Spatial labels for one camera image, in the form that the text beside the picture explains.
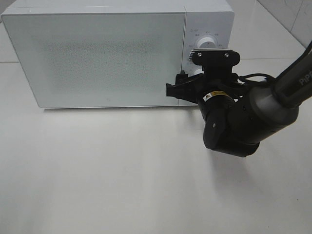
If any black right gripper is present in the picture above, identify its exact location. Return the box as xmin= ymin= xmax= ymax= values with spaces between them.
xmin=166 ymin=70 xmax=234 ymax=117

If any white round knob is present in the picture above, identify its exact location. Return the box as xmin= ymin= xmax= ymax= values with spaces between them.
xmin=193 ymin=68 xmax=204 ymax=76
xmin=196 ymin=35 xmax=217 ymax=49

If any white microwave door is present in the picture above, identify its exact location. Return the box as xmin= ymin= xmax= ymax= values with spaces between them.
xmin=2 ymin=13 xmax=185 ymax=109

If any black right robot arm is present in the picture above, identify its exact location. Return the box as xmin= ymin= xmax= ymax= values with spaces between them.
xmin=166 ymin=46 xmax=312 ymax=157

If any white microwave oven body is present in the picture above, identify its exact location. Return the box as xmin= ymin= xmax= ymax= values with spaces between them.
xmin=1 ymin=0 xmax=234 ymax=106

